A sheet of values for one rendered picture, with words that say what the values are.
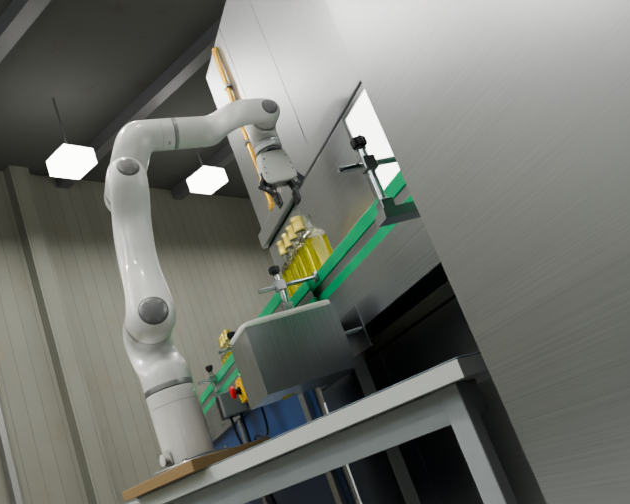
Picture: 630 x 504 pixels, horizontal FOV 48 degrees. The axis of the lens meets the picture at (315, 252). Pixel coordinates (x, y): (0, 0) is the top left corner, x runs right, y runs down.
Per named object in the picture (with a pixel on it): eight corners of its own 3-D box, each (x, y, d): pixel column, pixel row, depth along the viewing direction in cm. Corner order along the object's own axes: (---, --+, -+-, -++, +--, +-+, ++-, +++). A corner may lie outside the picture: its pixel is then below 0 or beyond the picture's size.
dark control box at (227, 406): (249, 410, 236) (241, 386, 239) (226, 418, 233) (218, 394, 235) (244, 415, 243) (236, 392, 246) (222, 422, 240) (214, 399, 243)
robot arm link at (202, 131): (174, 97, 192) (278, 91, 204) (166, 129, 206) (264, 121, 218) (181, 125, 189) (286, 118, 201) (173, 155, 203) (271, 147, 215)
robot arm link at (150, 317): (174, 348, 182) (183, 329, 167) (126, 356, 177) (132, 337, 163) (142, 177, 198) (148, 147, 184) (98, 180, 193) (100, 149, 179)
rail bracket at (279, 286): (327, 298, 184) (311, 255, 188) (268, 315, 178) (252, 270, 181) (324, 302, 187) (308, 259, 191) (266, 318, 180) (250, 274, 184)
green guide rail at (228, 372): (293, 312, 185) (283, 284, 187) (290, 313, 185) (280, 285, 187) (197, 425, 338) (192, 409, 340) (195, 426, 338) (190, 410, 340)
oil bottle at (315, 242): (351, 295, 188) (323, 224, 194) (332, 300, 186) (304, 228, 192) (343, 302, 193) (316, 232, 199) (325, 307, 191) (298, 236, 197)
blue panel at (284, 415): (384, 407, 187) (360, 346, 192) (325, 429, 180) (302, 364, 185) (254, 473, 327) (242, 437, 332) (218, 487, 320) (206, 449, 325)
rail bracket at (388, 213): (460, 230, 125) (411, 122, 131) (379, 251, 118) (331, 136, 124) (448, 240, 129) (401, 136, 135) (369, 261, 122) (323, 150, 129)
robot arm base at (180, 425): (182, 465, 154) (157, 385, 159) (138, 487, 165) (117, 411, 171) (247, 444, 168) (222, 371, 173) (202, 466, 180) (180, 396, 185)
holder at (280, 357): (378, 358, 162) (353, 296, 166) (268, 395, 151) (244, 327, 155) (353, 376, 177) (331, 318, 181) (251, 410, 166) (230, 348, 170)
